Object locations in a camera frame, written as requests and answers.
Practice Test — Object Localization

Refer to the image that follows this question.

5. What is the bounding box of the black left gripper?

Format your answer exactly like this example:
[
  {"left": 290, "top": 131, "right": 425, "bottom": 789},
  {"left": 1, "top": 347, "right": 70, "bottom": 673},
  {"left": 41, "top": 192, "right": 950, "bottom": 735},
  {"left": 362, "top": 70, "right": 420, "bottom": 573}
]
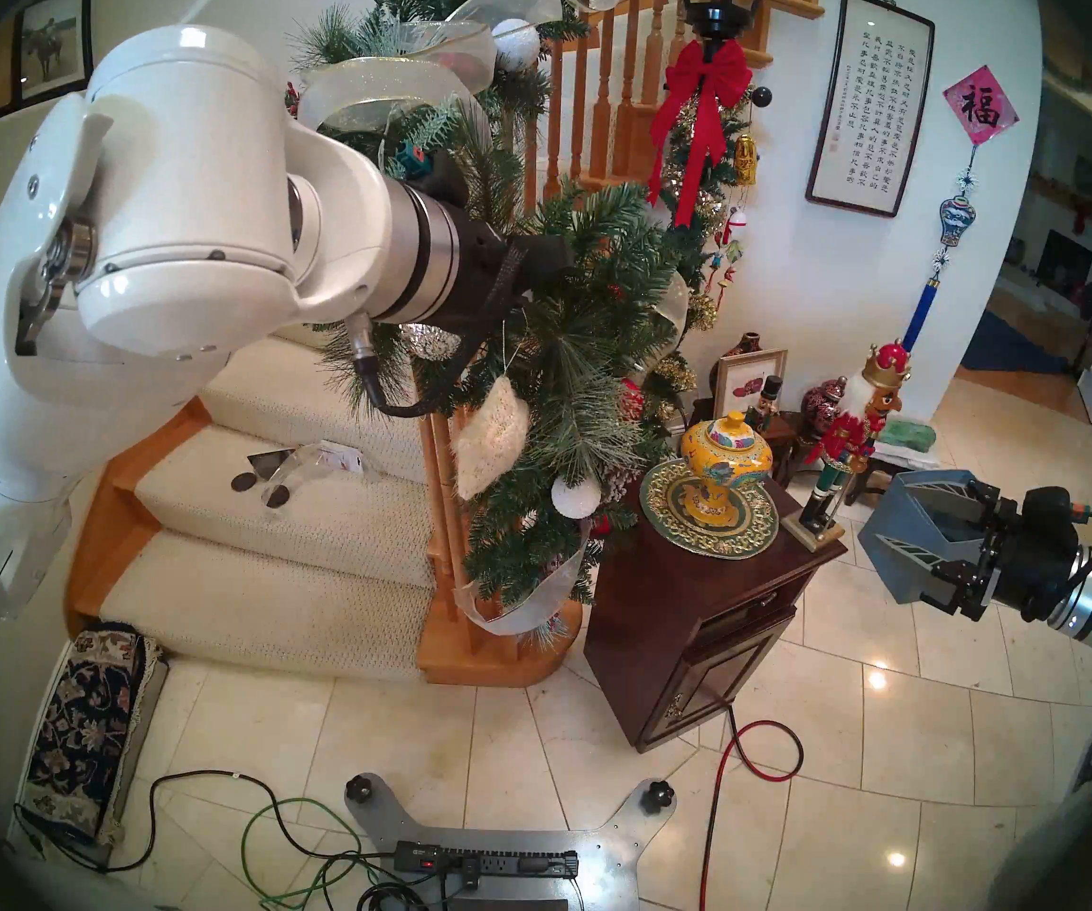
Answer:
[{"left": 449, "top": 218, "right": 578, "bottom": 336}]

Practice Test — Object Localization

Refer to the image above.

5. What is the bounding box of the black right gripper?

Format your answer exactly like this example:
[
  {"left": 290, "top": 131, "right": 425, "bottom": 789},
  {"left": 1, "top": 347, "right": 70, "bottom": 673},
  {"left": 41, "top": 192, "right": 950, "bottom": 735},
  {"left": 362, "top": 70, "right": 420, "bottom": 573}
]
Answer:
[{"left": 871, "top": 480, "right": 1082, "bottom": 623}]

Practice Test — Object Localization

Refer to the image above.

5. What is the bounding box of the white glitter star ornament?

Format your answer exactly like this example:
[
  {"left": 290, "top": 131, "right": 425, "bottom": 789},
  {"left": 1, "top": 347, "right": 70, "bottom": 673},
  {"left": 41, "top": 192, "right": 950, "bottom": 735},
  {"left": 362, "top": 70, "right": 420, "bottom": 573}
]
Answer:
[{"left": 451, "top": 376, "right": 532, "bottom": 502}]

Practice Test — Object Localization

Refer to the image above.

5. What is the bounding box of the silver faceted ball ornament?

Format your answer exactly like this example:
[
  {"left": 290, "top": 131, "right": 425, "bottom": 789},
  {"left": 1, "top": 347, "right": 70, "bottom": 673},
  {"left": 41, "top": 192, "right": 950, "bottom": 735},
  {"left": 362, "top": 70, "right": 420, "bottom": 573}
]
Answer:
[{"left": 401, "top": 323, "right": 463, "bottom": 362}]

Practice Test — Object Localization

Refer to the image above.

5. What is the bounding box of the red white hanging ornament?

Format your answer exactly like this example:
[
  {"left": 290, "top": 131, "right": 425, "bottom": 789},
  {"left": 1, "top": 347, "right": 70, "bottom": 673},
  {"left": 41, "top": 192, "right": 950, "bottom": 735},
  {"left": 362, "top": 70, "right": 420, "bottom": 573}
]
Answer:
[{"left": 709, "top": 207, "right": 746, "bottom": 312}]

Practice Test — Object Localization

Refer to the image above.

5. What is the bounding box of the large white ball ornament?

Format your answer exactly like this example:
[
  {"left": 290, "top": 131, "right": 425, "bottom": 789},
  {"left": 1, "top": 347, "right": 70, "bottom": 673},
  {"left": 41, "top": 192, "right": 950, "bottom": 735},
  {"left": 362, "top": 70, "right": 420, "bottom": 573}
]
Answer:
[{"left": 492, "top": 17, "right": 542, "bottom": 73}]

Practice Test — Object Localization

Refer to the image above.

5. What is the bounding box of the blue grey square bin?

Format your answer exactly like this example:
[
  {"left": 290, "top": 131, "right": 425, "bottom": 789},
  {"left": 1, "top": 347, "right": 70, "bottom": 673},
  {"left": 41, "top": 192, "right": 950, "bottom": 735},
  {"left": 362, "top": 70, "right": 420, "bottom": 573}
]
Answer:
[{"left": 857, "top": 470, "right": 985, "bottom": 604}]

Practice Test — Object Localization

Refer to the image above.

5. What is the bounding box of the green pine garland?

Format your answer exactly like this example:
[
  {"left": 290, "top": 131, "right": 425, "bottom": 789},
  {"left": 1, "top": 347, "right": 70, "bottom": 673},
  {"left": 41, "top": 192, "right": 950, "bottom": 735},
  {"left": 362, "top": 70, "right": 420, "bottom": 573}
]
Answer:
[{"left": 285, "top": 0, "right": 699, "bottom": 606}]

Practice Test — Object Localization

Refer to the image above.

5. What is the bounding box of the tall nutcracker soldier figure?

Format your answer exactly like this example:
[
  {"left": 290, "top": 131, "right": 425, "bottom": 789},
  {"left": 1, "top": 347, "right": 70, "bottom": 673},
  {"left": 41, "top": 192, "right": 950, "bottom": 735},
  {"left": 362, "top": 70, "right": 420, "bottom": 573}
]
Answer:
[{"left": 781, "top": 342, "right": 912, "bottom": 553}]

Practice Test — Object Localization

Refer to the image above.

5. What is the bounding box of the dark red cloisonne jar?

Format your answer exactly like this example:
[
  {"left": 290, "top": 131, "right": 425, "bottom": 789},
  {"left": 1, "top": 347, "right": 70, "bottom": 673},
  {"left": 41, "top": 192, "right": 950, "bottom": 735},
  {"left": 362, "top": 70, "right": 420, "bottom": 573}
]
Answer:
[{"left": 800, "top": 378, "right": 849, "bottom": 436}]

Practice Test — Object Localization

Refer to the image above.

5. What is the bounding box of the green gold tinsel garland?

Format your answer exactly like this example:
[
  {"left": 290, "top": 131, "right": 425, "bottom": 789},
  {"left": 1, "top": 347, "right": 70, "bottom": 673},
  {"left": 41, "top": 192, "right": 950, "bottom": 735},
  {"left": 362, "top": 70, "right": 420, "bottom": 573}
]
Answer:
[{"left": 669, "top": 88, "right": 760, "bottom": 255}]

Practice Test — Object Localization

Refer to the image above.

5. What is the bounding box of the small black hat nutcracker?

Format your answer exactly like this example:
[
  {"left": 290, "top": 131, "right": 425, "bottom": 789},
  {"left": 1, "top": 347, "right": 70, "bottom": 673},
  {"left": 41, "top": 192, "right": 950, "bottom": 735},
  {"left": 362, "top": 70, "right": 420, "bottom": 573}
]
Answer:
[{"left": 745, "top": 376, "right": 784, "bottom": 431}]

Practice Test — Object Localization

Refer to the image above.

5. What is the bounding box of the dark slim vase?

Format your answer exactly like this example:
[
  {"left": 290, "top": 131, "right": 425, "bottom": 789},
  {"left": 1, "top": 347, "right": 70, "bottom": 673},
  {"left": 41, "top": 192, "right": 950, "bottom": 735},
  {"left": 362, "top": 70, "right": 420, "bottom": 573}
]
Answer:
[{"left": 709, "top": 332, "right": 763, "bottom": 393}]

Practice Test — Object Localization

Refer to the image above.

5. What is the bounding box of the yellow porcelain lidded jar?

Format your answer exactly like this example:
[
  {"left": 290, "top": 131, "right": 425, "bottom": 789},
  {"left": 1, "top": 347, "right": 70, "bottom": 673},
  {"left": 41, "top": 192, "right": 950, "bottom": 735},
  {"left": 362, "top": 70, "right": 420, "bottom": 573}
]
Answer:
[{"left": 681, "top": 411, "right": 775, "bottom": 529}]

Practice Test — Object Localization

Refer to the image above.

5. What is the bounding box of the small framed red picture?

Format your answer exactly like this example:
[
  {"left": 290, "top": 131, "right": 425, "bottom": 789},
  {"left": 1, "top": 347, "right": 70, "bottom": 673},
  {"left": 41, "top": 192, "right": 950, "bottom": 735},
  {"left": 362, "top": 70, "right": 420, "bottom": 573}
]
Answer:
[{"left": 714, "top": 349, "right": 789, "bottom": 421}]

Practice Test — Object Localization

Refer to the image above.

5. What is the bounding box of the small white glitter ball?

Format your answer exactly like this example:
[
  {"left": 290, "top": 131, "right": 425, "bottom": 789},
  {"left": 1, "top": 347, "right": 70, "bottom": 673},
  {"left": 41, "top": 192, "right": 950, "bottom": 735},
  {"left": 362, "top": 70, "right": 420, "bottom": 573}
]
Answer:
[{"left": 551, "top": 475, "right": 602, "bottom": 519}]

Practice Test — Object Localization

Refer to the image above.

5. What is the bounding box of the sheer white ribbon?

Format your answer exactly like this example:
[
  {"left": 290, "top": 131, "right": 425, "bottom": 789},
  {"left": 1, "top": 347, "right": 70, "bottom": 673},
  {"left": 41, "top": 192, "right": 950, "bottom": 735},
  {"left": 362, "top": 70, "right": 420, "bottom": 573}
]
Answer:
[
  {"left": 453, "top": 530, "right": 594, "bottom": 637},
  {"left": 297, "top": 0, "right": 627, "bottom": 134}
]

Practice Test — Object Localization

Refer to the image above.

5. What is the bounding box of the red velvet bow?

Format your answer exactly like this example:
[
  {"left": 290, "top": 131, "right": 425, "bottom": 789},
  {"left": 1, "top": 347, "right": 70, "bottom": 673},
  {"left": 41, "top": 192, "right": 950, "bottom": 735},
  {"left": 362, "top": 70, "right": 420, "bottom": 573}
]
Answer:
[{"left": 647, "top": 38, "right": 754, "bottom": 229}]

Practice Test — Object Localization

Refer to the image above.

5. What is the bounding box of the dark wood cabinet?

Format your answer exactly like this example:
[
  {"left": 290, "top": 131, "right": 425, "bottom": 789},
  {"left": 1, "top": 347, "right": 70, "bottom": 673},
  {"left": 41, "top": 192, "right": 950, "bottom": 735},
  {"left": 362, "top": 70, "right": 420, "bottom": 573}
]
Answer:
[{"left": 584, "top": 487, "right": 846, "bottom": 753}]

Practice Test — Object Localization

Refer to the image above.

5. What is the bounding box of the green gold decorative plate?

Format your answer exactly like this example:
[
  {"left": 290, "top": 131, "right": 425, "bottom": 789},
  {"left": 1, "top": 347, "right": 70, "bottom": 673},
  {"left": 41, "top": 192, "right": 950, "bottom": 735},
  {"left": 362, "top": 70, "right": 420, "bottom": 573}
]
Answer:
[{"left": 639, "top": 456, "right": 779, "bottom": 561}]

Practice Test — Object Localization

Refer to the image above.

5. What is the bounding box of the blue tassel hanging charm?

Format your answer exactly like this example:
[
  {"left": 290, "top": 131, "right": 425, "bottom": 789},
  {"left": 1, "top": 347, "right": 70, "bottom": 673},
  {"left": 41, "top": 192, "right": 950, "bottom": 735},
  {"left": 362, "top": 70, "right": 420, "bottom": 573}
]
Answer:
[{"left": 899, "top": 145, "right": 977, "bottom": 352}]

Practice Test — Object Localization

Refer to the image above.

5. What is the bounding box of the clear plastic packaging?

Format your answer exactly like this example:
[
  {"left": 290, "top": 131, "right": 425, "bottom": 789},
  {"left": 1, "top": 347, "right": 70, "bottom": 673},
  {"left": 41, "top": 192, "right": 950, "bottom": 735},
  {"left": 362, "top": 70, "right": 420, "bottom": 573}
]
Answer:
[{"left": 231, "top": 439, "right": 366, "bottom": 510}]

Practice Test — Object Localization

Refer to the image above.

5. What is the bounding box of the framed calligraphy scroll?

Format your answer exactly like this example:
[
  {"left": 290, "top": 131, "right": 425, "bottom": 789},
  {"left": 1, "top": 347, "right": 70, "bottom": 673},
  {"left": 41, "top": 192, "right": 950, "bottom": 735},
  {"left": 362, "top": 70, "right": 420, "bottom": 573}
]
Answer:
[{"left": 805, "top": 0, "right": 936, "bottom": 219}]

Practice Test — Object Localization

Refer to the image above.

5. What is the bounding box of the carpeted wooden staircase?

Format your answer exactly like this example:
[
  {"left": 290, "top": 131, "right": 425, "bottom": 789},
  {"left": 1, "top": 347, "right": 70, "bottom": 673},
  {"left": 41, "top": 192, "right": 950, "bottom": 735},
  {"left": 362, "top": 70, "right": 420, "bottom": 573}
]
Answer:
[{"left": 66, "top": 325, "right": 585, "bottom": 689}]

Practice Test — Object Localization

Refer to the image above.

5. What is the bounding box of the red diamond fu sign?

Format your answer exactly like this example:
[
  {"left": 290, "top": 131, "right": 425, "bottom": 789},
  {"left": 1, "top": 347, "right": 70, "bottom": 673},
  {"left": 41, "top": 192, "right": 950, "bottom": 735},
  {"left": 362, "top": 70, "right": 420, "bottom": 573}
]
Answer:
[{"left": 943, "top": 65, "right": 1019, "bottom": 146}]

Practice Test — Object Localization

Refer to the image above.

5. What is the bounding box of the framed horse picture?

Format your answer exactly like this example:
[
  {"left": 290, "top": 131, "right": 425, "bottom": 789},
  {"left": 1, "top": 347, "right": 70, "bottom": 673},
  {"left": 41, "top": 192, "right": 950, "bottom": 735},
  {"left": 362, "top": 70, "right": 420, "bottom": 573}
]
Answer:
[{"left": 12, "top": 0, "right": 96, "bottom": 103}]

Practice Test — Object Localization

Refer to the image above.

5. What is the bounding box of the black power strip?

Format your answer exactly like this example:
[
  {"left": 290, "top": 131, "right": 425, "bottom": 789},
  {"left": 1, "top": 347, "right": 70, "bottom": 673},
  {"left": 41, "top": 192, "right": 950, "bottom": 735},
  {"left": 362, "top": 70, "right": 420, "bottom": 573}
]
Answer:
[{"left": 394, "top": 841, "right": 580, "bottom": 880}]

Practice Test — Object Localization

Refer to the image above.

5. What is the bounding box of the dark floral patterned rug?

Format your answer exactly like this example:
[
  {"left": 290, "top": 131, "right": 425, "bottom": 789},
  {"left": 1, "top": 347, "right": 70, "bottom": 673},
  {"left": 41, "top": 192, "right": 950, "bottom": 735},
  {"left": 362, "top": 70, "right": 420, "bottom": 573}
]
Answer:
[{"left": 14, "top": 623, "right": 169, "bottom": 848}]

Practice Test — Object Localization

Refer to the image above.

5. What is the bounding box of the black left wrist loop cable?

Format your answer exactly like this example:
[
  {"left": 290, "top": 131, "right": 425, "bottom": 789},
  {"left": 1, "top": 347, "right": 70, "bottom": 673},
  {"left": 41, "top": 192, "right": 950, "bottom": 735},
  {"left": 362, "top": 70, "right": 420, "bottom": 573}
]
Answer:
[{"left": 346, "top": 245, "right": 528, "bottom": 418}]

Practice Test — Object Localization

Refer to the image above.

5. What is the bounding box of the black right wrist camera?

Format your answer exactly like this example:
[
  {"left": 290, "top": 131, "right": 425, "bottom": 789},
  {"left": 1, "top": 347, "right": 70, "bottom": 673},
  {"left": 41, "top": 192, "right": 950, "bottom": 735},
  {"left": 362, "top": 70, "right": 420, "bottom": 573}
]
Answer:
[{"left": 1023, "top": 487, "right": 1081, "bottom": 542}]

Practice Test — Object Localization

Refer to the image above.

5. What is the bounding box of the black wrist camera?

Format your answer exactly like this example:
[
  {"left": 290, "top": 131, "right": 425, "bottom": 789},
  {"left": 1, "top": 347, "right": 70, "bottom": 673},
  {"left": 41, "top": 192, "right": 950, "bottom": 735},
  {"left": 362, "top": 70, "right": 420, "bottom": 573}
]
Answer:
[
  {"left": 418, "top": 155, "right": 473, "bottom": 210},
  {"left": 1023, "top": 487, "right": 1081, "bottom": 542}
]

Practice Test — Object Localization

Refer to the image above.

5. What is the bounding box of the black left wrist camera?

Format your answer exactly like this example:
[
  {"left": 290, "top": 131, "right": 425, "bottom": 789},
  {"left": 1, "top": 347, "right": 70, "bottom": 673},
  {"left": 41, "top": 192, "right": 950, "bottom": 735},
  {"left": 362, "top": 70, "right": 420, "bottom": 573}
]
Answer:
[{"left": 418, "top": 155, "right": 473, "bottom": 210}]

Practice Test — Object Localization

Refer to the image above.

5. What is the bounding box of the red cable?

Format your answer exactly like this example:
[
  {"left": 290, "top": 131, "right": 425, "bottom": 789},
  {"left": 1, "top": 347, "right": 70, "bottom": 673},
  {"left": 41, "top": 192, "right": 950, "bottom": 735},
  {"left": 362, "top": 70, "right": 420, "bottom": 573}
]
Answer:
[{"left": 698, "top": 705, "right": 805, "bottom": 911}]

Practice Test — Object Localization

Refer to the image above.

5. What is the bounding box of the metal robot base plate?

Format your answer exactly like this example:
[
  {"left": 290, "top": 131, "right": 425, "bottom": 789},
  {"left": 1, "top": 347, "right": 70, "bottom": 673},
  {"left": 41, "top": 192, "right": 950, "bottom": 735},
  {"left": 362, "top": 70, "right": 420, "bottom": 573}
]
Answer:
[{"left": 345, "top": 773, "right": 678, "bottom": 911}]

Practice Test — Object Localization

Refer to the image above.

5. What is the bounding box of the black floor cable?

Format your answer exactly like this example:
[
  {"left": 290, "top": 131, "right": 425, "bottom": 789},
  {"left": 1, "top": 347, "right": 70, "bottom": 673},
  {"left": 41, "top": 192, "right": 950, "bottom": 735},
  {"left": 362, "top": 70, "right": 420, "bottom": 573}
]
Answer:
[{"left": 14, "top": 772, "right": 404, "bottom": 872}]

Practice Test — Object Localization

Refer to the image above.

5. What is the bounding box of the green cable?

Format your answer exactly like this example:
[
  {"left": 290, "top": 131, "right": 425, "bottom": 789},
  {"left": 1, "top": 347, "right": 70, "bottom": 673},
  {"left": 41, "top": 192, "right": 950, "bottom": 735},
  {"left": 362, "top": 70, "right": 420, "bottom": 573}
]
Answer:
[{"left": 242, "top": 798, "right": 385, "bottom": 911}]

